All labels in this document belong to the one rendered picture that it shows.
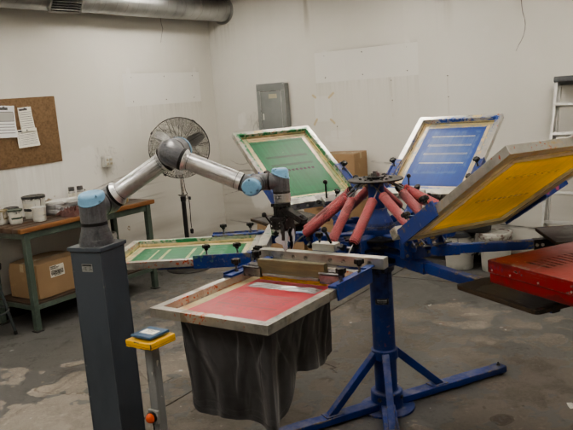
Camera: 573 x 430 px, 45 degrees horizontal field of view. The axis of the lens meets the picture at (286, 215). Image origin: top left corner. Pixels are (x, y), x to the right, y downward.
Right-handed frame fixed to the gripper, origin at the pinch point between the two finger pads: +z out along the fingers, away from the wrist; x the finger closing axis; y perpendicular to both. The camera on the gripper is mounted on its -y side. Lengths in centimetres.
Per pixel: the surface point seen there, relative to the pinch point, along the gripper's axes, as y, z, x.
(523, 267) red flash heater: -101, 2, 0
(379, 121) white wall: 153, -38, -416
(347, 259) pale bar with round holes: -16.6, 9.6, -21.8
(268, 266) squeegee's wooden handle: 11.7, 9.2, 1.1
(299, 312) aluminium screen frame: -29, 15, 40
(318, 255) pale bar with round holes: -1.2, 8.5, -22.0
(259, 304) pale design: -3.5, 16.9, 30.6
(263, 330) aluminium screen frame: -26, 16, 60
